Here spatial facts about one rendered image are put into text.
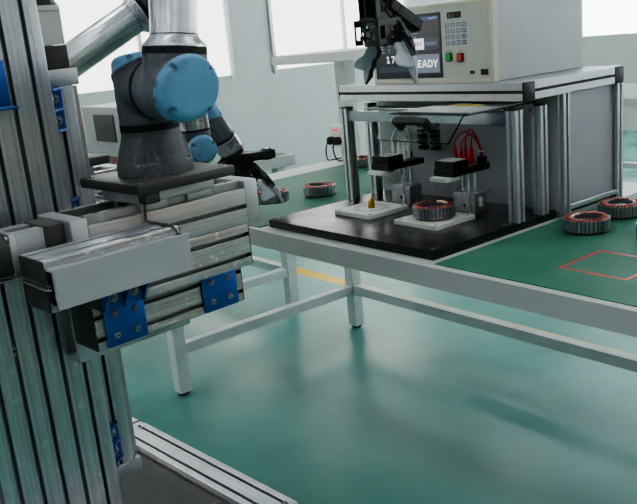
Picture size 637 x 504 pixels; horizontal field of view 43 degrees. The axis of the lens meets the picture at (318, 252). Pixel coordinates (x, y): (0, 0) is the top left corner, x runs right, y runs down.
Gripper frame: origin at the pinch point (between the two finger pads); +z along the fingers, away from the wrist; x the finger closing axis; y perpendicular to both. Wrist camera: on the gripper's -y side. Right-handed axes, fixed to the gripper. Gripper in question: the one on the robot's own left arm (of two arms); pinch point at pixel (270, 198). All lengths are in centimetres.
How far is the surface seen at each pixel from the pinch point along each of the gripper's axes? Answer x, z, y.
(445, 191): 34, 22, -33
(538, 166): 72, 9, -33
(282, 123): -417, 187, -261
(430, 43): 42, -22, -44
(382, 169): 29.1, 3.2, -20.3
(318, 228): 29.8, 0.3, 7.7
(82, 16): -419, 4, -159
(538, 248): 86, 11, -8
